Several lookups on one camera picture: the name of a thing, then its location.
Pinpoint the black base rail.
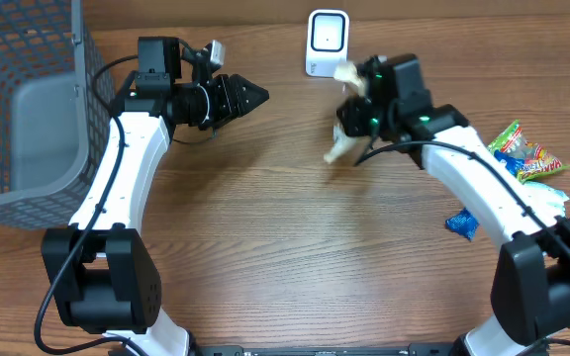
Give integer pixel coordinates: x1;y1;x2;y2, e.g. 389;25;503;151
189;342;469;356

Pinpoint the beige clear cookie bag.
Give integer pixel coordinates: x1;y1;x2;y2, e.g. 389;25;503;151
324;61;368;164

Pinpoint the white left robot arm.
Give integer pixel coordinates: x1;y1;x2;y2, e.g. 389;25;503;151
41;37;269;356

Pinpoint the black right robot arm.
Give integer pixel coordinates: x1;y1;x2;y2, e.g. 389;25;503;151
333;53;570;355

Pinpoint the teal white snack packet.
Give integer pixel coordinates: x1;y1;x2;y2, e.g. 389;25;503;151
523;181;570;217

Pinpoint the green Haribo gummy bag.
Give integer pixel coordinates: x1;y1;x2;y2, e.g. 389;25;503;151
487;120;570;183

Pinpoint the white barcode scanner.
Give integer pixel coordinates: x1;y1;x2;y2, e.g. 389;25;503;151
305;9;350;77

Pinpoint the grey plastic mesh basket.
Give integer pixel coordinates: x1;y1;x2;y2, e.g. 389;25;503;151
0;0;114;229

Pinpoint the blue Oreo cookie pack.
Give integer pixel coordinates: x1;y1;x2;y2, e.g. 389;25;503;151
445;151;524;241

